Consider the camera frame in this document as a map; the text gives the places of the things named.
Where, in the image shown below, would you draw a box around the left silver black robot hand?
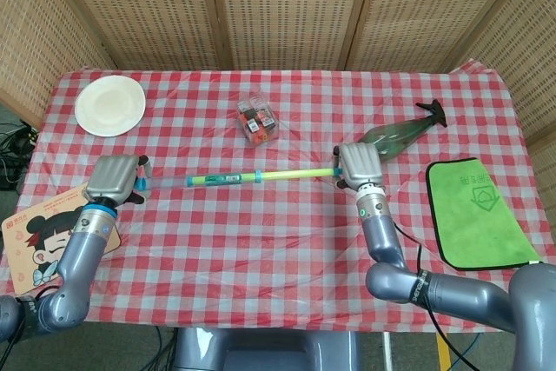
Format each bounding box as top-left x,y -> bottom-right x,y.
84,154 -> 154,207

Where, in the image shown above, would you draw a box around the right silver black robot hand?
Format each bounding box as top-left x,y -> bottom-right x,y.
333,143 -> 386,192

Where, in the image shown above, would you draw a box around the yellow-green stick with teal grip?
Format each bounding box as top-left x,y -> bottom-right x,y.
186,165 -> 342,188

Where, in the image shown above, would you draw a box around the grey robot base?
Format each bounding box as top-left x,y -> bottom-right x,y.
173,326 -> 361,371

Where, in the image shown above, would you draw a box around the green spray bottle black trigger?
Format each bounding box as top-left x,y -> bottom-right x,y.
355,100 -> 448,160

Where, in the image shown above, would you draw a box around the white paper plate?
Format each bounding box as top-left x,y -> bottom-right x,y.
74,76 -> 147,137

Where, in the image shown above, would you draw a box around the cartoon girl printed board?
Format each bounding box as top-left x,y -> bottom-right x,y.
1,182 -> 122,295

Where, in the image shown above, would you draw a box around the clear plastic box with toys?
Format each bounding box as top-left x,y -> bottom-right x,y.
236,99 -> 279,146

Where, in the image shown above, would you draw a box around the green microfiber cloth black trim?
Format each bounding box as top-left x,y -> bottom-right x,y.
425,156 -> 545,270

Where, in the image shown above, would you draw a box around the red white checkered tablecloth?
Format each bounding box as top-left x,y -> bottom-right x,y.
0,57 -> 556,329

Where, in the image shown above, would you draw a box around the woven bamboo folding screen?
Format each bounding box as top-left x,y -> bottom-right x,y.
0,0 -> 556,255

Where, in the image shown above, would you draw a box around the black cable bundle on floor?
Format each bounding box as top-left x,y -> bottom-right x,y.
0,117 -> 40,193

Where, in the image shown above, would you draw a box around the dark cables under table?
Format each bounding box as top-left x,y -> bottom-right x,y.
142,325 -> 177,371

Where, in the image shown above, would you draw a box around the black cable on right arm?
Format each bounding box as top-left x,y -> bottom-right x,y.
415,242 -> 471,371

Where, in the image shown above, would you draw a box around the blue floor cable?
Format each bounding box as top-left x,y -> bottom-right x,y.
462,330 -> 484,371

